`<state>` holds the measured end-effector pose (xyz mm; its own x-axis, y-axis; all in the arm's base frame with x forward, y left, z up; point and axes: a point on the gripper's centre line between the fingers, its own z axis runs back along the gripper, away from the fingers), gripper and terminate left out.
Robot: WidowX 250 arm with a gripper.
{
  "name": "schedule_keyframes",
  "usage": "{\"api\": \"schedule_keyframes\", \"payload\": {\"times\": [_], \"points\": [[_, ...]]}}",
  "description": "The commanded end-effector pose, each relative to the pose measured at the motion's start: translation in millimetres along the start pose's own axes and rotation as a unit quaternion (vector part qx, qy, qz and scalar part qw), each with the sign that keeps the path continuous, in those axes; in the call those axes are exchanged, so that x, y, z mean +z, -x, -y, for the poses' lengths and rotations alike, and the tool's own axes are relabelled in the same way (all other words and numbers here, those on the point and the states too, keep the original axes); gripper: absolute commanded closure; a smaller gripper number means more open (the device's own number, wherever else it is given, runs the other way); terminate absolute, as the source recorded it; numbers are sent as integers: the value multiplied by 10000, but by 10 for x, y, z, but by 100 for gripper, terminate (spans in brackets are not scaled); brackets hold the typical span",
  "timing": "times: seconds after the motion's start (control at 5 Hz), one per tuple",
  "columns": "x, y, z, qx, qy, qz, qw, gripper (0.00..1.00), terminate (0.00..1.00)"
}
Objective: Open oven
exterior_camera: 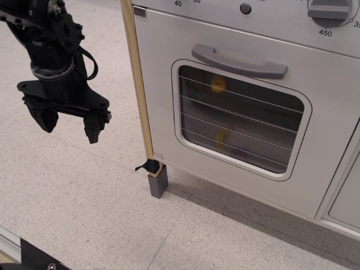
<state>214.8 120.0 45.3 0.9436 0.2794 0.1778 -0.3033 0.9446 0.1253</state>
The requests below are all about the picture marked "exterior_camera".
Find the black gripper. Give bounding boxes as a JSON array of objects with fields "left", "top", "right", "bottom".
[{"left": 17, "top": 57, "right": 112, "bottom": 144}]

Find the grey oven door handle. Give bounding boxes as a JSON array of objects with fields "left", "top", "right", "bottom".
[{"left": 192, "top": 43, "right": 288, "bottom": 80}]

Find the white oven door with window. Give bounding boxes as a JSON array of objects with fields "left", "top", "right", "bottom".
[{"left": 133, "top": 7, "right": 360, "bottom": 220}]

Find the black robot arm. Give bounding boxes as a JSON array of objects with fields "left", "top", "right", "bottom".
[{"left": 1, "top": 1, "right": 111, "bottom": 143}]

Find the white toy oven cabinet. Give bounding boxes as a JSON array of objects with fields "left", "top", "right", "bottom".
[{"left": 130, "top": 0, "right": 360, "bottom": 242}]

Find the black tape strip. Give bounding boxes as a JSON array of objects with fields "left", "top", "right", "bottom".
[{"left": 135, "top": 159, "right": 160, "bottom": 174}]

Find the grey leg foot cap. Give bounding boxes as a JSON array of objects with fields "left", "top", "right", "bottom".
[{"left": 148, "top": 165, "right": 169, "bottom": 199}]

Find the yellow toy banana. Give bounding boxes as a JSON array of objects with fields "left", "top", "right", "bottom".
[{"left": 214, "top": 125, "right": 232, "bottom": 150}]

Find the purple toy eggplant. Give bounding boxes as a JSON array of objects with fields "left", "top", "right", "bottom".
[{"left": 229, "top": 148, "right": 251, "bottom": 163}]

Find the grey temperature knob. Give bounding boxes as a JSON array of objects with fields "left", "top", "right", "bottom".
[{"left": 307, "top": 0, "right": 353, "bottom": 28}]

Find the white side cabinet door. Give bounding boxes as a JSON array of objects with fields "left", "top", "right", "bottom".
[{"left": 313, "top": 123, "right": 359, "bottom": 238}]

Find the light wooden side post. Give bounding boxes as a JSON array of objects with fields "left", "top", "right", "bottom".
[{"left": 120, "top": 0, "right": 164, "bottom": 178}]

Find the aluminium frame rail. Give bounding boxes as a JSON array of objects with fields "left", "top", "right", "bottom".
[{"left": 1, "top": 226, "right": 21, "bottom": 263}]

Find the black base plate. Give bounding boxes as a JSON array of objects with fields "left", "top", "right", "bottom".
[{"left": 20, "top": 238, "right": 70, "bottom": 270}]

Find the yellow handled toy knife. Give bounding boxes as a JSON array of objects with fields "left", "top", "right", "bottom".
[{"left": 210, "top": 74, "right": 227, "bottom": 93}]

